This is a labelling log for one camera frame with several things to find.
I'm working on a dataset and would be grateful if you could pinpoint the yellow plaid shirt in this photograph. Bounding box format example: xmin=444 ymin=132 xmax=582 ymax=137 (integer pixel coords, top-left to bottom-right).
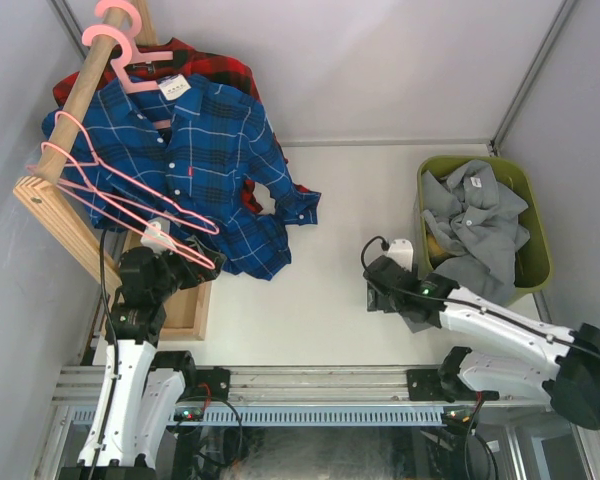
xmin=426 ymin=233 xmax=450 ymax=266

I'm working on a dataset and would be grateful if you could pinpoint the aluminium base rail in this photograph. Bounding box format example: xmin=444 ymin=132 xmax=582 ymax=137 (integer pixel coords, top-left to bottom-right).
xmin=51 ymin=365 xmax=549 ymax=407

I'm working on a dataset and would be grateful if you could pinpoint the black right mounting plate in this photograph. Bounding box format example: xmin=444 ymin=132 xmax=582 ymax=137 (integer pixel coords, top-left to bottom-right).
xmin=406 ymin=368 xmax=478 ymax=403

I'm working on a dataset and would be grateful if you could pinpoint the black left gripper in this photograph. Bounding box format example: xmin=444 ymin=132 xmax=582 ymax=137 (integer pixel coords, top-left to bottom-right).
xmin=151 ymin=235 xmax=225 ymax=301

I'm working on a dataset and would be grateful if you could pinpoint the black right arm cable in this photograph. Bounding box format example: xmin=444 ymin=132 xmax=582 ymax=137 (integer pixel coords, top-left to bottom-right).
xmin=359 ymin=235 xmax=600 ymax=361

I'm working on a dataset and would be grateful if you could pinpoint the pink plastic hanger red shirt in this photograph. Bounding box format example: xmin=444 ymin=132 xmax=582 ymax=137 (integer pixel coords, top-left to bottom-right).
xmin=94 ymin=0 xmax=156 ymax=47

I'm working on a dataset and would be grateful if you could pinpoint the pink wire hanger grey shirt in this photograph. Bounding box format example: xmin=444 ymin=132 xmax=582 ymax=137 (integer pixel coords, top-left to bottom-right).
xmin=40 ymin=141 xmax=214 ymax=268

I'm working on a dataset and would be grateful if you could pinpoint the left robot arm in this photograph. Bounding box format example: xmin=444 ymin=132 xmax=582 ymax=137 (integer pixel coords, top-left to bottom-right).
xmin=59 ymin=245 xmax=226 ymax=479

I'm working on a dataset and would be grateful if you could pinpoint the grey slotted cable duct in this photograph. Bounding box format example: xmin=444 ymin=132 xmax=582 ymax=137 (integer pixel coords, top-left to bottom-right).
xmin=72 ymin=403 xmax=454 ymax=428

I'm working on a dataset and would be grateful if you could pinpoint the black mounting plate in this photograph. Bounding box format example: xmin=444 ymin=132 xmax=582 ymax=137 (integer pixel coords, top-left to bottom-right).
xmin=406 ymin=368 xmax=478 ymax=403
xmin=180 ymin=367 xmax=231 ymax=400

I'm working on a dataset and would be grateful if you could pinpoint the pink plastic hanger blue shirt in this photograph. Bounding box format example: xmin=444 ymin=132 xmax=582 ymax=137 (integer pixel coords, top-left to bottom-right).
xmin=81 ymin=23 xmax=189 ymax=130

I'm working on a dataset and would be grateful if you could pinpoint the white paper price tag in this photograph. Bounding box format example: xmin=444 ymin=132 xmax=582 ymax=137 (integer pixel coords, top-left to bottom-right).
xmin=157 ymin=74 xmax=191 ymax=101

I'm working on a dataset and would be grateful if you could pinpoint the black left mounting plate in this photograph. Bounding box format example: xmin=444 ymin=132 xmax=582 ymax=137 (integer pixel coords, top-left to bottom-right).
xmin=180 ymin=367 xmax=231 ymax=400

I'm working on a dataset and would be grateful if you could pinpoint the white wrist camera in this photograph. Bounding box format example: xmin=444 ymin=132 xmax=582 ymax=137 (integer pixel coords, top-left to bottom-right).
xmin=385 ymin=239 xmax=414 ymax=272
xmin=140 ymin=217 xmax=177 ymax=254

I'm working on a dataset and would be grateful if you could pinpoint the red plaid shirt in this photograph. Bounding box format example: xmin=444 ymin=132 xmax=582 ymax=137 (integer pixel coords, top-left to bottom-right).
xmin=52 ymin=37 xmax=321 ymax=216

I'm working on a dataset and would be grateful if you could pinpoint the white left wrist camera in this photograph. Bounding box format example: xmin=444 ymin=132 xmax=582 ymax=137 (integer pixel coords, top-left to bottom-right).
xmin=140 ymin=217 xmax=177 ymax=254

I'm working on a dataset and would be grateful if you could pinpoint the blue plaid shirt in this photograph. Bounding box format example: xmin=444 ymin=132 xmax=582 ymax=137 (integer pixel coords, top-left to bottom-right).
xmin=64 ymin=75 xmax=320 ymax=280

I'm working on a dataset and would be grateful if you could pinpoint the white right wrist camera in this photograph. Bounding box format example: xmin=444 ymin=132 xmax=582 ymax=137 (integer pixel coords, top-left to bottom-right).
xmin=385 ymin=239 xmax=414 ymax=272

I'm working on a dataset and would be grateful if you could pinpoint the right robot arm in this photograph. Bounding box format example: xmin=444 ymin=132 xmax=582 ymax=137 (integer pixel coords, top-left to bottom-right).
xmin=363 ymin=255 xmax=600 ymax=430

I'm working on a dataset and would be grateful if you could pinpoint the wooden clothes rack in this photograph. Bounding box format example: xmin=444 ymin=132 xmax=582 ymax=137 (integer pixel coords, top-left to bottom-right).
xmin=13 ymin=10 xmax=211 ymax=341

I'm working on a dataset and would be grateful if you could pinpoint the green plastic basket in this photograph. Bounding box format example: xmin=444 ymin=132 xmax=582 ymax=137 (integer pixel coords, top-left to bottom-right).
xmin=415 ymin=155 xmax=552 ymax=306

